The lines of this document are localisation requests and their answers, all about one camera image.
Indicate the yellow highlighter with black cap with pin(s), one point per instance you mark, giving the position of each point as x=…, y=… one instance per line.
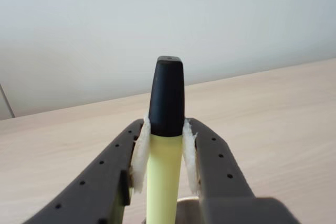
x=165, y=155

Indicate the grey padded gripper finger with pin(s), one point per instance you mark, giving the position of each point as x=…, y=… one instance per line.
x=99, y=182
x=223, y=182

